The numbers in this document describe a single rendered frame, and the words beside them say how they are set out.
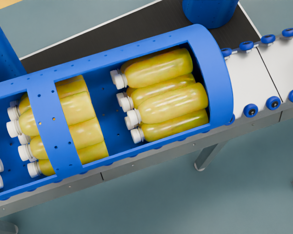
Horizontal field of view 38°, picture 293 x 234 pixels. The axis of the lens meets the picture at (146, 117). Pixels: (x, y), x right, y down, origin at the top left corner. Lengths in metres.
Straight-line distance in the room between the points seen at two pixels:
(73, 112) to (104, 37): 1.30
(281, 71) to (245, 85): 0.13
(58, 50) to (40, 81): 1.25
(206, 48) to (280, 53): 0.45
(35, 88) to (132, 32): 1.33
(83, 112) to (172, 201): 1.23
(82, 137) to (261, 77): 0.62
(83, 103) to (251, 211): 1.40
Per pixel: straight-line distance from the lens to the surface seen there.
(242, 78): 1.38
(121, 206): 2.17
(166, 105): 1.08
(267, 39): 1.40
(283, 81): 1.41
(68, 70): 1.04
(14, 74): 1.71
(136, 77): 1.10
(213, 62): 1.04
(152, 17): 2.35
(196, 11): 2.24
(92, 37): 2.29
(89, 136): 1.06
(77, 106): 1.03
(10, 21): 2.60
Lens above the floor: 2.15
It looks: 72 degrees down
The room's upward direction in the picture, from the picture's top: 6 degrees clockwise
